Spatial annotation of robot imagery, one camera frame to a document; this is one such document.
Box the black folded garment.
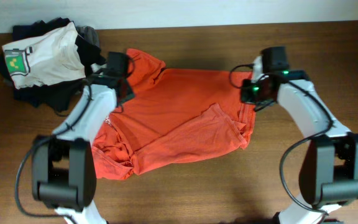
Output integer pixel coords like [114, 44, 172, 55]
[0, 17, 106, 112]

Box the grey folded garment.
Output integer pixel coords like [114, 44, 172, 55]
[76, 26, 100, 47]

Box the white folded t-shirt green print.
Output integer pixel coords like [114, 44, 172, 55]
[2, 22, 85, 89]

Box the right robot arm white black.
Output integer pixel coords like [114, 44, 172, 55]
[241, 70, 358, 223]

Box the orange red t-shirt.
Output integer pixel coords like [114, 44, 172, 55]
[92, 49, 255, 180]

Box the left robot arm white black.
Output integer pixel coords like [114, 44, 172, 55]
[31, 75, 134, 223]

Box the navy folded garment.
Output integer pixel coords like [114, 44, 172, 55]
[13, 88, 42, 108]

